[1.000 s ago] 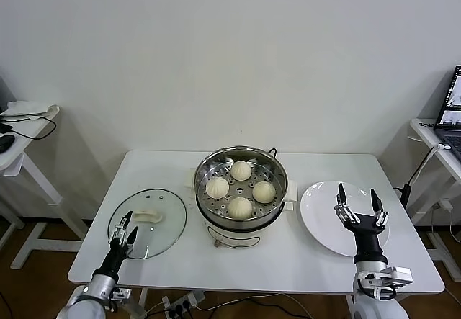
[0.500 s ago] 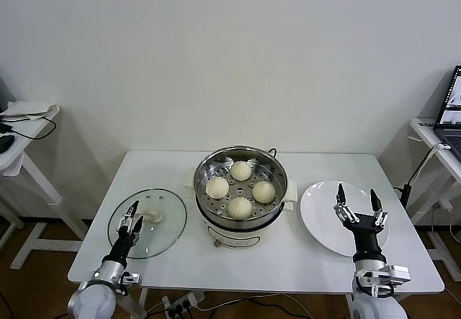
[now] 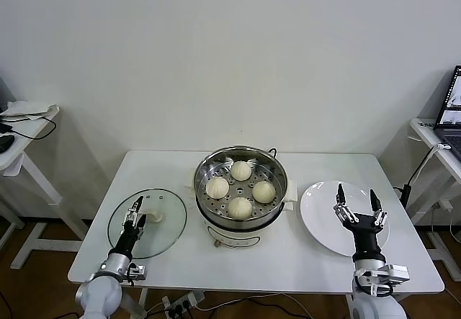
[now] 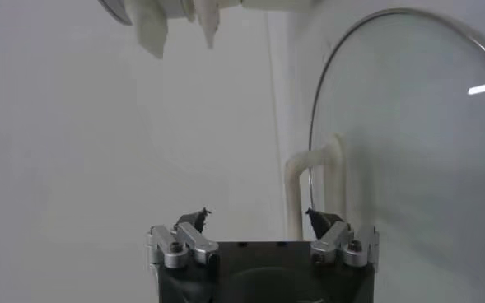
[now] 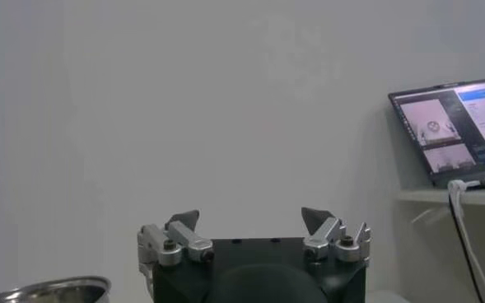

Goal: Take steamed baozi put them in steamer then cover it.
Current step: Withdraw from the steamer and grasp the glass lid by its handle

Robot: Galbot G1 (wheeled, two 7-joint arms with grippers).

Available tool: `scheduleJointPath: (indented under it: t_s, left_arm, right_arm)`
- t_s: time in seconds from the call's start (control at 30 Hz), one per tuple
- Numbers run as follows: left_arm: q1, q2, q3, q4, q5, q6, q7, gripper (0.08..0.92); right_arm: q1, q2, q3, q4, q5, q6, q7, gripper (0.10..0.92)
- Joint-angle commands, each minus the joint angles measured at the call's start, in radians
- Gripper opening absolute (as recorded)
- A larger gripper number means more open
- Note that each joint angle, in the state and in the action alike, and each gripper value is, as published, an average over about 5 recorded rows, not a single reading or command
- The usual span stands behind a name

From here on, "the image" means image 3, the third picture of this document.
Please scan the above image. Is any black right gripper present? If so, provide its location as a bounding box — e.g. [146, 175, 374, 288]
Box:
[332, 184, 389, 261]

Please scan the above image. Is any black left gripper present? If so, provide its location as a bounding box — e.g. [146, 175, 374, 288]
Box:
[108, 195, 148, 259]

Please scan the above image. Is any round glass lid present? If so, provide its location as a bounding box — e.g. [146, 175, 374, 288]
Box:
[107, 188, 188, 261]

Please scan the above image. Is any white steamed baozi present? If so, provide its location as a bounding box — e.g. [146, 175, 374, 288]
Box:
[251, 181, 277, 204]
[230, 160, 252, 182]
[228, 196, 253, 220]
[205, 177, 230, 199]

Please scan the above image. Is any stainless steel steamer basket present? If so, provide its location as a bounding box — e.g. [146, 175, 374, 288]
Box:
[183, 145, 299, 228]

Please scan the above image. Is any white round plate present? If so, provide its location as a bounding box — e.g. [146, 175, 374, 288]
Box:
[299, 179, 390, 258]

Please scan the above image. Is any white power strip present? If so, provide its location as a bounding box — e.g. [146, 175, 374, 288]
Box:
[161, 289, 206, 316]

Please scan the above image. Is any white electric cooker base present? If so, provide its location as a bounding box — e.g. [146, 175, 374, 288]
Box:
[196, 199, 295, 250]

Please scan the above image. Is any white printed box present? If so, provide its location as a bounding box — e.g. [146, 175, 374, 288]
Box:
[411, 117, 439, 130]

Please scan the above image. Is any white side table with cloth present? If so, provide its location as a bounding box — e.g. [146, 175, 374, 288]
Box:
[0, 104, 91, 270]

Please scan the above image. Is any open black laptop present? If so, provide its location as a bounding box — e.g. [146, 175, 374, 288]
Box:
[434, 64, 461, 161]

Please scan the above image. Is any crumpled white cloth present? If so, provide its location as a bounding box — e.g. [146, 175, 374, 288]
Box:
[0, 99, 61, 122]

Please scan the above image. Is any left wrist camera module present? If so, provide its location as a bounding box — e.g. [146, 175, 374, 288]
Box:
[125, 263, 149, 286]

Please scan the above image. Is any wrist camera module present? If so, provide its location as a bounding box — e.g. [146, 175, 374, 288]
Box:
[354, 264, 410, 295]
[125, 263, 149, 286]

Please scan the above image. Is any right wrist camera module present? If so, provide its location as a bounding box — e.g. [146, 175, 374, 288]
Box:
[354, 264, 410, 295]

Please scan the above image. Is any white laptop charging cable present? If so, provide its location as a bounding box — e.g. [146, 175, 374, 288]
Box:
[408, 142, 451, 185]

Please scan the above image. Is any black cable with plug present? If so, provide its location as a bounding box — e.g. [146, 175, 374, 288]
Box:
[0, 115, 58, 140]

